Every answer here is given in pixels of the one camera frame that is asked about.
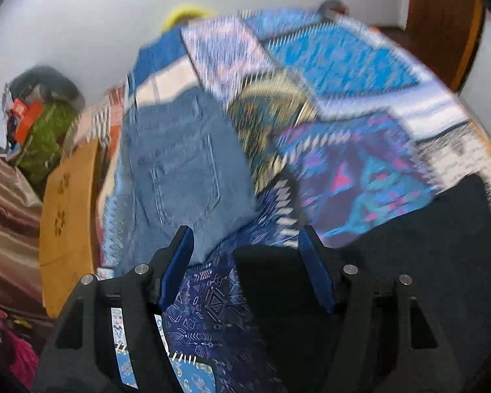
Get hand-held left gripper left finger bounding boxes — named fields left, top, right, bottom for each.
left=32, top=225, right=195, bottom=393

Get black pants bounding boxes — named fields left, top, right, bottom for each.
left=233, top=174, right=491, bottom=393

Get blue patchwork blanket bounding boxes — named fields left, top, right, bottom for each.
left=94, top=6, right=491, bottom=393

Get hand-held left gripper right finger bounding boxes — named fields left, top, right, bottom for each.
left=298, top=225, right=461, bottom=393

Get brown striped curtain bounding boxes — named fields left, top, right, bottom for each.
left=0, top=143, right=56, bottom=328

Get yellow foam tube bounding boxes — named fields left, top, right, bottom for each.
left=161, top=3, right=217, bottom=31

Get brown wooden door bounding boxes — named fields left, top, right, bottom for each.
left=405, top=0, right=485, bottom=91

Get blue denim jeans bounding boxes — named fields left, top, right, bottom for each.
left=120, top=90, right=258, bottom=271

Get orange box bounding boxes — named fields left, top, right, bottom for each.
left=14, top=100, right=44, bottom=144

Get grey backpack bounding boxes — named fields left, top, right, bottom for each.
left=317, top=0, right=348, bottom=19

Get green patterned hamper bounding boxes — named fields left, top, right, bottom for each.
left=14, top=102, right=80, bottom=185

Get pink clothing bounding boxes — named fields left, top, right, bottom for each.
left=0, top=311, right=39, bottom=389

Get orange striped bed sheet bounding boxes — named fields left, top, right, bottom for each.
left=78, top=86, right=127, bottom=173

